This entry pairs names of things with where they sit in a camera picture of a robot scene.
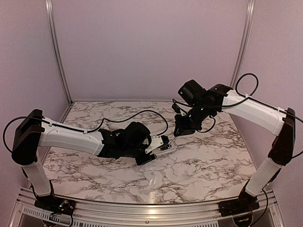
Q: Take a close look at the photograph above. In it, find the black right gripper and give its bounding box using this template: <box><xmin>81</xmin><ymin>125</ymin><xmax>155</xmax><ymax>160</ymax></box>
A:
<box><xmin>173</xmin><ymin>102</ymin><xmax>214</xmax><ymax>136</ymax></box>

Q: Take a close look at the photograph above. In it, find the white remote control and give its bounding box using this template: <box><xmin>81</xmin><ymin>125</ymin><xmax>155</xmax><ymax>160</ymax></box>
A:
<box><xmin>152</xmin><ymin>141</ymin><xmax>176</xmax><ymax>157</ymax></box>

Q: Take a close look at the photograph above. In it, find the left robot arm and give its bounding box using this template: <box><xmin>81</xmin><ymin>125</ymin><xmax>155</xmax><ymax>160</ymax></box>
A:
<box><xmin>11</xmin><ymin>109</ymin><xmax>163</xmax><ymax>210</ymax></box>

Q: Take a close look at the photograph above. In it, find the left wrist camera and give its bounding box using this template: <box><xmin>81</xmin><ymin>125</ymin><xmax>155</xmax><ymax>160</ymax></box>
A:
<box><xmin>145</xmin><ymin>135</ymin><xmax>169</xmax><ymax>154</ymax></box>

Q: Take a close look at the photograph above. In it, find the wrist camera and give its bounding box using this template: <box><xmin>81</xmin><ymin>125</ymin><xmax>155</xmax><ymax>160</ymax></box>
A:
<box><xmin>145</xmin><ymin>135</ymin><xmax>169</xmax><ymax>154</ymax></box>
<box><xmin>172</xmin><ymin>99</ymin><xmax>187</xmax><ymax>116</ymax></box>

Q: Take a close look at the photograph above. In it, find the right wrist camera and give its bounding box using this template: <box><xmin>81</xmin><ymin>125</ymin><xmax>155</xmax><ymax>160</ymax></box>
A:
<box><xmin>172</xmin><ymin>99</ymin><xmax>187</xmax><ymax>116</ymax></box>

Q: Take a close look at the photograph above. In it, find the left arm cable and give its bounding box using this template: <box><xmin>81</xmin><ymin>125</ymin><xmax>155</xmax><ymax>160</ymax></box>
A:
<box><xmin>2</xmin><ymin>111</ymin><xmax>169</xmax><ymax>154</ymax></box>

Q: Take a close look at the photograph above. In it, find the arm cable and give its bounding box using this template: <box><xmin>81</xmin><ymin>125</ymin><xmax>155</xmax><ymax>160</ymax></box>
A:
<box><xmin>172</xmin><ymin>73</ymin><xmax>299</xmax><ymax>159</ymax></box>
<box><xmin>2</xmin><ymin>111</ymin><xmax>169</xmax><ymax>154</ymax></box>

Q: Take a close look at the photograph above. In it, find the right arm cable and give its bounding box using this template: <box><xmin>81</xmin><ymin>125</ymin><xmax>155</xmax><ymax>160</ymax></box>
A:
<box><xmin>172</xmin><ymin>73</ymin><xmax>299</xmax><ymax>159</ymax></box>

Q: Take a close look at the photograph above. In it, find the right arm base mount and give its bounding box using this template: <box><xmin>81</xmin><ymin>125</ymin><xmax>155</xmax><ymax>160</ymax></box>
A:
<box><xmin>218</xmin><ymin>199</ymin><xmax>260</xmax><ymax>217</ymax></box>

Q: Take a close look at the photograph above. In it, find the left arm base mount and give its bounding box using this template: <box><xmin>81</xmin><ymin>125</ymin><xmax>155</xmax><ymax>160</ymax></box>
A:
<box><xmin>35</xmin><ymin>196</ymin><xmax>76</xmax><ymax>215</ymax></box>

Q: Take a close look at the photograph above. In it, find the front aluminium rail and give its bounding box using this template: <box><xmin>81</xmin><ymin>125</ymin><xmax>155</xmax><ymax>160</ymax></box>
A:
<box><xmin>8</xmin><ymin>188</ymin><xmax>285</xmax><ymax>227</ymax></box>

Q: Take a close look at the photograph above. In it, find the right aluminium frame post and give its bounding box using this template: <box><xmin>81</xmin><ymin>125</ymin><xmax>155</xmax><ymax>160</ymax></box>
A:
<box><xmin>230</xmin><ymin>0</ymin><xmax>256</xmax><ymax>88</ymax></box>

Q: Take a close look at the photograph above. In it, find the aluminium frame post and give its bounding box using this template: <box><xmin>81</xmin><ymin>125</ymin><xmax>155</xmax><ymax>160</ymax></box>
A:
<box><xmin>230</xmin><ymin>0</ymin><xmax>256</xmax><ymax>88</ymax></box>
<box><xmin>45</xmin><ymin>0</ymin><xmax>73</xmax><ymax>105</ymax></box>

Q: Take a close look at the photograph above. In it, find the left aluminium frame post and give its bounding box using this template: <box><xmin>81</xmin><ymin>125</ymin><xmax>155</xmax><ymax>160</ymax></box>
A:
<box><xmin>45</xmin><ymin>0</ymin><xmax>73</xmax><ymax>105</ymax></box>

